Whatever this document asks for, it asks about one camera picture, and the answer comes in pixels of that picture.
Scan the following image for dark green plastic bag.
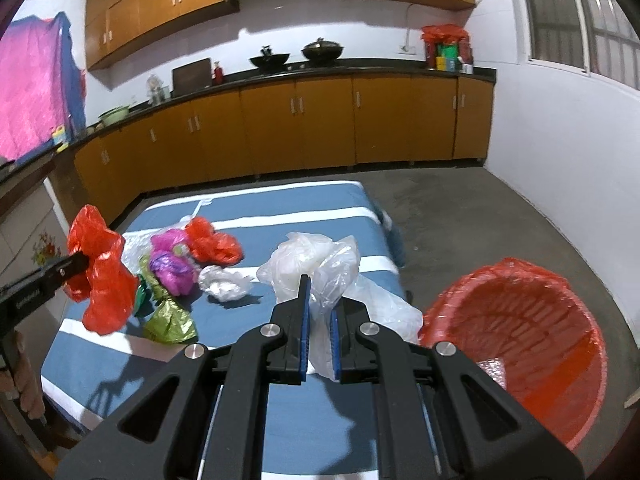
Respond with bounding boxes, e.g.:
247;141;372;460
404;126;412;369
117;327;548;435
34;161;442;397
132;274;154;318

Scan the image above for white translucent plastic bag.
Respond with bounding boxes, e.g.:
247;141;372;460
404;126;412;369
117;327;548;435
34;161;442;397
256;232;423;382

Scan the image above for green basin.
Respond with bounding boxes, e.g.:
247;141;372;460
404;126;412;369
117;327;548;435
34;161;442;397
99;106;129;127

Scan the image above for pink blue hanging blanket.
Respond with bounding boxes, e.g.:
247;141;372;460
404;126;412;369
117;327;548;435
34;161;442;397
1;12;87;162

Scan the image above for clear bubble wrap sheet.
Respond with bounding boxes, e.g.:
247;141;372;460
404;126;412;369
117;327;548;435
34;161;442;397
476;358;506;389

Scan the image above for orange lower kitchen cabinets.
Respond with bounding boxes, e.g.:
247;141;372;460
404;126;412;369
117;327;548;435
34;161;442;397
74;74;495;221

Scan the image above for black lidded wok right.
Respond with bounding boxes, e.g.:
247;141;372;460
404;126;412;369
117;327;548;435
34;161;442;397
302;37;344;66

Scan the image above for clear jar on counter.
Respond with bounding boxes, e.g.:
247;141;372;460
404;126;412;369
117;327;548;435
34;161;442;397
146;74;170;105

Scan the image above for red lined trash basket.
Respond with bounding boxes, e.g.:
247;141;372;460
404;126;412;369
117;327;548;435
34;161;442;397
419;258;608;450

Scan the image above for small red plastic bag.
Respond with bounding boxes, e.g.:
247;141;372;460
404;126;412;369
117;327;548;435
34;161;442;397
184;217;244;266

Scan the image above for purple magenta plastic bag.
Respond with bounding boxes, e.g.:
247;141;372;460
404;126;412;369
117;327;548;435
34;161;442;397
149;228;198;297

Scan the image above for barred window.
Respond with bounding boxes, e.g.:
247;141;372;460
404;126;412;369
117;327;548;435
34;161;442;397
526;0;639;89

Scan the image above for person's left hand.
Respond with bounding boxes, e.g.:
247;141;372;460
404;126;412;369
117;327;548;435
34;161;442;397
0;332;46;419

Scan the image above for blue white striped tablecloth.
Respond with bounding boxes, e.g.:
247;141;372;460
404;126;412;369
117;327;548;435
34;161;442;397
41;180;402;479

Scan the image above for black wok left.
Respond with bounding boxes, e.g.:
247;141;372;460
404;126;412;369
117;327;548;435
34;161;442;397
250;46;290;73

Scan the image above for brown cutting board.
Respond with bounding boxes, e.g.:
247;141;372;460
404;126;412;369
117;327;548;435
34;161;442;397
171;58;213;98

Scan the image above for red bottle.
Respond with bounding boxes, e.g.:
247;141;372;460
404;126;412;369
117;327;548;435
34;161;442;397
213;61;224;84

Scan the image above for red bag with groceries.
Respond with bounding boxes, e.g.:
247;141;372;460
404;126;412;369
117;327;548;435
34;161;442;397
421;24;473;72

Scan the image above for green paw print bag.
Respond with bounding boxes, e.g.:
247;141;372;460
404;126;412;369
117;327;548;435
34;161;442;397
139;255;198;344

